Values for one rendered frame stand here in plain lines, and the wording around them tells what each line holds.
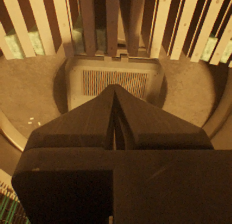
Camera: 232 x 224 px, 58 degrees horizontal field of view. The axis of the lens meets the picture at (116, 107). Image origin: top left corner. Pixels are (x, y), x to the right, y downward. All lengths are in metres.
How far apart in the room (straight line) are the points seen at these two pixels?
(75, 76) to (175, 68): 0.69
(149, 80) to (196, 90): 0.57
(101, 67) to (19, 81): 0.70
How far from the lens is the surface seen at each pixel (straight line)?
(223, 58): 0.26
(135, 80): 1.13
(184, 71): 1.51
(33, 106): 1.68
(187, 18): 0.22
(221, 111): 1.73
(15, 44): 0.24
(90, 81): 1.13
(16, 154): 1.85
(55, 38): 0.25
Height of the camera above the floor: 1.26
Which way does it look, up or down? 53 degrees down
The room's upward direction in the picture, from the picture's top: 178 degrees clockwise
